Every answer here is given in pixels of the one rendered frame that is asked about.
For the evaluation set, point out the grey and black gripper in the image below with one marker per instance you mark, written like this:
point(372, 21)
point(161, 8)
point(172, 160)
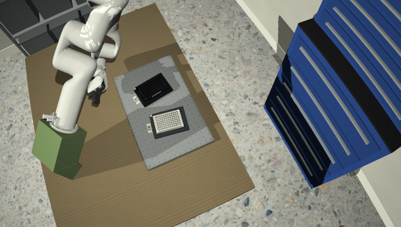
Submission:
point(97, 85)

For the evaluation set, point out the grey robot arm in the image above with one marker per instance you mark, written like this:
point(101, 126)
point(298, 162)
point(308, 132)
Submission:
point(103, 20)

